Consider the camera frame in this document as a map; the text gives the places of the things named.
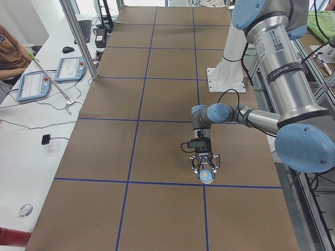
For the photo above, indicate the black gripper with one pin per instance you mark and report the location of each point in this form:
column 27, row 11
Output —
column 204, row 150

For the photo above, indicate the light blue call bell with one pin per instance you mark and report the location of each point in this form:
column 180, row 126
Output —
column 206, row 176

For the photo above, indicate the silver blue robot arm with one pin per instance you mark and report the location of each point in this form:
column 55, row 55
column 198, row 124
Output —
column 304, row 130

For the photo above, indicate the metal grabber stick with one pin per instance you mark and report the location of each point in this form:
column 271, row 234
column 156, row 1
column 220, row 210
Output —
column 69, row 101

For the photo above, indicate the black power adapter box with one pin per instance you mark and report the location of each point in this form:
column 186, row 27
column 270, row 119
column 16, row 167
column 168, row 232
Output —
column 101, row 37

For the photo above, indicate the small black square device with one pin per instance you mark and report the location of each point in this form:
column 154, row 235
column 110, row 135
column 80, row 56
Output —
column 46, row 139

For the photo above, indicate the right teach pendant tablet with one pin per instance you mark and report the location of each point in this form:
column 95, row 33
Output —
column 70, row 69

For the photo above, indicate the teach pendant tablet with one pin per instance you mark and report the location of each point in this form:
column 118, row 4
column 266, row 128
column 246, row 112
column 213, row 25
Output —
column 70, row 69
column 33, row 86

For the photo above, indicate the black computer mouse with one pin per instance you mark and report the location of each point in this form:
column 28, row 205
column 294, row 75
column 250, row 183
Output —
column 66, row 50

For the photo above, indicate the black keyboard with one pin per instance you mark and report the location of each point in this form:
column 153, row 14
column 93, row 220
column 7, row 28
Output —
column 85, row 26

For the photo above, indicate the clear plastic bag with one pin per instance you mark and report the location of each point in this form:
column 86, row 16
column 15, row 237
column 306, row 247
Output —
column 25, row 210

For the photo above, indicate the green cloth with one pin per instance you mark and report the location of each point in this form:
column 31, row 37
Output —
column 325, row 29

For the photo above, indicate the left teach pendant tablet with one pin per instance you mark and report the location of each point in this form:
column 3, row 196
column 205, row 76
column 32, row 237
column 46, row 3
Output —
column 33, row 86

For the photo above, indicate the red object at edge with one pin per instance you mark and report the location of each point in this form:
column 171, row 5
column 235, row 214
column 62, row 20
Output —
column 14, row 238

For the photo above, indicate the person in brown shirt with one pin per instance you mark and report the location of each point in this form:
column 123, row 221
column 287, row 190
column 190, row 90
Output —
column 15, row 58

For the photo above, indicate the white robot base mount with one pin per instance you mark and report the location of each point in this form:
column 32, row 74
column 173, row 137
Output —
column 228, row 74

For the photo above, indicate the aluminium frame post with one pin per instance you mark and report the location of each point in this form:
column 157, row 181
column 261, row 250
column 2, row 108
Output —
column 78, row 36

